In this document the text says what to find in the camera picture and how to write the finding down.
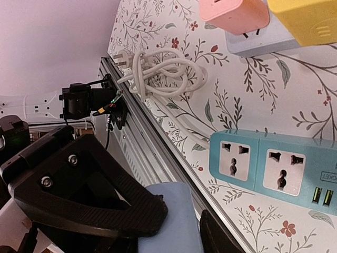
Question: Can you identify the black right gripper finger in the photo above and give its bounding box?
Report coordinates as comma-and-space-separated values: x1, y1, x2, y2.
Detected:
200, 210, 244, 253

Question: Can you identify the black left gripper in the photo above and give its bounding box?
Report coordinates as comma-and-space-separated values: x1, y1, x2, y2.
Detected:
1, 115, 168, 236

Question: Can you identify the blue cube plug adapter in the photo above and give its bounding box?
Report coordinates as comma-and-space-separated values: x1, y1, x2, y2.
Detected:
138, 182, 204, 253

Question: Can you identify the teal white power strip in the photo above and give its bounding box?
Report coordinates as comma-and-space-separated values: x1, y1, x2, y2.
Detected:
209, 130, 336, 215

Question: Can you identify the white cord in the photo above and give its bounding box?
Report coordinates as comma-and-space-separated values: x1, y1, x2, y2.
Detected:
113, 50, 211, 150

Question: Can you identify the light blue power strip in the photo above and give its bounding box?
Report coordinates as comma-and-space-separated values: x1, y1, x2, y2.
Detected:
225, 13, 300, 57

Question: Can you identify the pink cube plug adapter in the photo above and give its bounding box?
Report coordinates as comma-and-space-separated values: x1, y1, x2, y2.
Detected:
199, 0, 270, 35

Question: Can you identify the yellow cube plug adapter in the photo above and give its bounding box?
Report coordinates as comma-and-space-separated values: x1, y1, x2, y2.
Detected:
267, 0, 336, 46

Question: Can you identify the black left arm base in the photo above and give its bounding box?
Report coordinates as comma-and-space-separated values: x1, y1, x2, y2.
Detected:
59, 74, 128, 130

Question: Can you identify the floral patterned table mat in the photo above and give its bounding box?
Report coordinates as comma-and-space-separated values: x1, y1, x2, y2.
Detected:
108, 1, 336, 252

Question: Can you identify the aluminium front rail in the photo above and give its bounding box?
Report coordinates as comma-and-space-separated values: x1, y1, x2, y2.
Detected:
28, 56, 232, 230

